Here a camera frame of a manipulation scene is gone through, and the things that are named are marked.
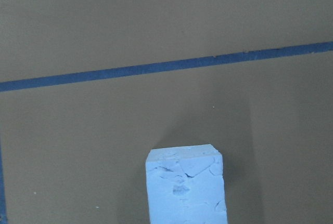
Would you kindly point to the light blue foam block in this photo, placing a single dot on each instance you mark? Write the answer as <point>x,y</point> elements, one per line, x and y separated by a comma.
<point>186,185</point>

